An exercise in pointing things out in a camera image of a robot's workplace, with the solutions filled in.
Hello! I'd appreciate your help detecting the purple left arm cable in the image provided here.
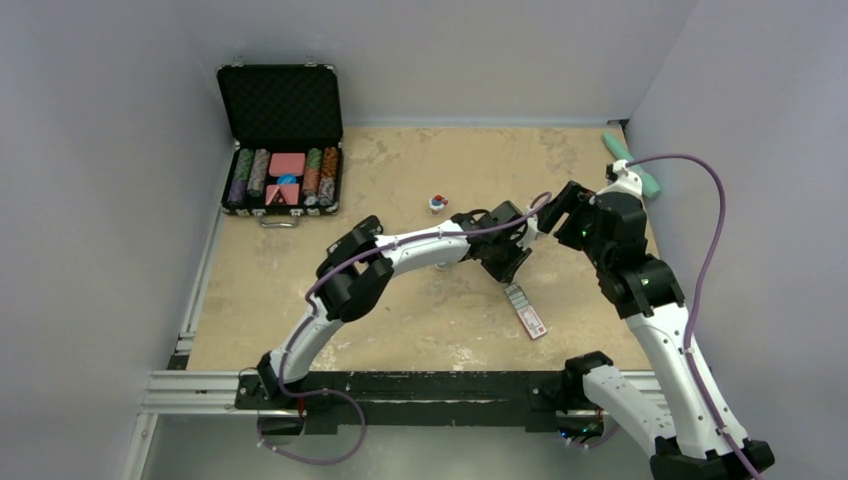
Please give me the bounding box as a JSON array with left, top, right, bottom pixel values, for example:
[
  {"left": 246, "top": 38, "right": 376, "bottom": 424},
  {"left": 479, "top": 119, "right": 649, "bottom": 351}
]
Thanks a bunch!
[{"left": 276, "top": 192, "right": 554, "bottom": 399}]

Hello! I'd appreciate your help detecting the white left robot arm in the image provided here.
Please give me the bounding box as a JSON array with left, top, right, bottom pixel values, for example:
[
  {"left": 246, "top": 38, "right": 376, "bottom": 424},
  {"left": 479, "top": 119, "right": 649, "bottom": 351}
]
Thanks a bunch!
[{"left": 256, "top": 201, "right": 538, "bottom": 409}]

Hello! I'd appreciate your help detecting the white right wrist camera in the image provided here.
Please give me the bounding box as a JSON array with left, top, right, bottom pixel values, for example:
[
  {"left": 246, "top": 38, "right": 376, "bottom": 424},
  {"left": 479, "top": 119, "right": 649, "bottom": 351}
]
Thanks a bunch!
[{"left": 599, "top": 159, "right": 643, "bottom": 199}]

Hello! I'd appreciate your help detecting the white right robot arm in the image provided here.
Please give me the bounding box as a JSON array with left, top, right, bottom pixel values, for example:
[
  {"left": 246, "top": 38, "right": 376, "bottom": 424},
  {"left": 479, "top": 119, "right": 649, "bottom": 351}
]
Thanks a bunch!
[{"left": 537, "top": 181, "right": 775, "bottom": 479}]

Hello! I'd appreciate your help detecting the red white staple box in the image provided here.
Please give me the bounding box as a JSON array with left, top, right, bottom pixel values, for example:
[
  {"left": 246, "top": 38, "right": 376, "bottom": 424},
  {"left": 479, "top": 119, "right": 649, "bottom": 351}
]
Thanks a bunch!
[{"left": 504, "top": 283, "right": 547, "bottom": 340}]

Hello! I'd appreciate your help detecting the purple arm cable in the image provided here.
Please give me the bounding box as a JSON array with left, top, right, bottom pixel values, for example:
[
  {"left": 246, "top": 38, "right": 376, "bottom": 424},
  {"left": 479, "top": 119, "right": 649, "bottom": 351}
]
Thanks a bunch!
[
  {"left": 625, "top": 153, "right": 766, "bottom": 480},
  {"left": 276, "top": 192, "right": 554, "bottom": 399}
]

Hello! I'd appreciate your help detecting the blue dealer button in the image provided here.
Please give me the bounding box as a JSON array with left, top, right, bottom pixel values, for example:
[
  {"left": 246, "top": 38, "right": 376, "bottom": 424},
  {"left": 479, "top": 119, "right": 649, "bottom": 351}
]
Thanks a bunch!
[{"left": 276, "top": 174, "right": 298, "bottom": 185}]

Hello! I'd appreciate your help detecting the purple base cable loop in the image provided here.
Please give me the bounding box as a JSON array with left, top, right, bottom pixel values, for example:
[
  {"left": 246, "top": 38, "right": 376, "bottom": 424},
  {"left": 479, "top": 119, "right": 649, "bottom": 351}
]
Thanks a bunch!
[{"left": 256, "top": 387, "right": 367, "bottom": 465}]

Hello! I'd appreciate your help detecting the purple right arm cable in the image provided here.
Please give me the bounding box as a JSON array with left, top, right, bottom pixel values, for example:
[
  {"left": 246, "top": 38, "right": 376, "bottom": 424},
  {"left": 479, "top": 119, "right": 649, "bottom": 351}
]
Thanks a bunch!
[{"left": 625, "top": 153, "right": 766, "bottom": 480}]

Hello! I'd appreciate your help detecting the pink playing card deck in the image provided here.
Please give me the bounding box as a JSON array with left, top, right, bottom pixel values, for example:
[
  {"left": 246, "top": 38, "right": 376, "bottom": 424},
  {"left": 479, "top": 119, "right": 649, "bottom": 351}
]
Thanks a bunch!
[{"left": 268, "top": 152, "right": 306, "bottom": 177}]

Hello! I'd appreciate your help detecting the small cupcake toy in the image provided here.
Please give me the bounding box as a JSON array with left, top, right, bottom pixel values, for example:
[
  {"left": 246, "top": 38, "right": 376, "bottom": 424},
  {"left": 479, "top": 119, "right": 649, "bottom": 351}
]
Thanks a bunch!
[{"left": 428, "top": 195, "right": 449, "bottom": 215}]

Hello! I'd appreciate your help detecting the mint green tube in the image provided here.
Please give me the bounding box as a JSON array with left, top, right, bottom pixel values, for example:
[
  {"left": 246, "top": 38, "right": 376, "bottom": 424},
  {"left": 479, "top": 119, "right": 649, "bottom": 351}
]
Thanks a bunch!
[{"left": 601, "top": 132, "right": 661, "bottom": 199}]

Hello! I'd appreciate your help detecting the black poker chip case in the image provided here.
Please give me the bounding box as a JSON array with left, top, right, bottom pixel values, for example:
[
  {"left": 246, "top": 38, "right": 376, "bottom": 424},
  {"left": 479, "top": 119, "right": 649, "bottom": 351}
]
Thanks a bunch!
[{"left": 215, "top": 64, "right": 345, "bottom": 217}]

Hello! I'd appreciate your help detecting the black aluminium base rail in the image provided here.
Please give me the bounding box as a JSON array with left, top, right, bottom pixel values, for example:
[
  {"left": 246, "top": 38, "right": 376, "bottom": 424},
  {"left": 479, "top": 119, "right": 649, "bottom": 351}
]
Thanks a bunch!
[{"left": 135, "top": 368, "right": 723, "bottom": 439}]

